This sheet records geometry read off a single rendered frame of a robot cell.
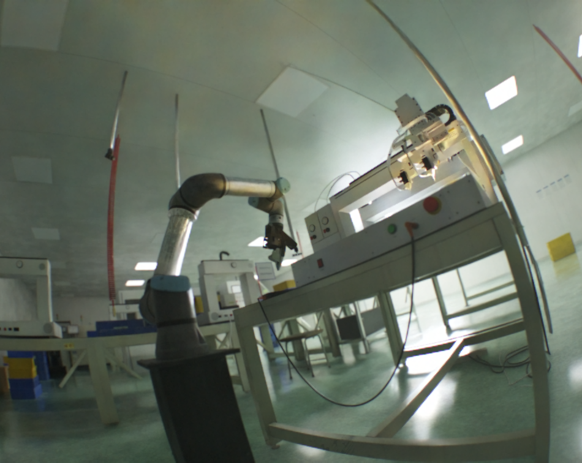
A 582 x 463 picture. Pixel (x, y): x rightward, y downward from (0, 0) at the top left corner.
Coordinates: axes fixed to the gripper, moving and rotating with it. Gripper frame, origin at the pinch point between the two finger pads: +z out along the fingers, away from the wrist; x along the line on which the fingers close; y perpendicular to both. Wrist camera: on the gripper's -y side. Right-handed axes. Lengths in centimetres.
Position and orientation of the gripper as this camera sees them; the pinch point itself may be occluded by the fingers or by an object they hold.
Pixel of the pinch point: (279, 267)
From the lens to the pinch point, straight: 125.7
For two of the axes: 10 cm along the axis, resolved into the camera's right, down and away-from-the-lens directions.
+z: 0.2, 8.9, -4.5
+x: 5.6, -3.8, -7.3
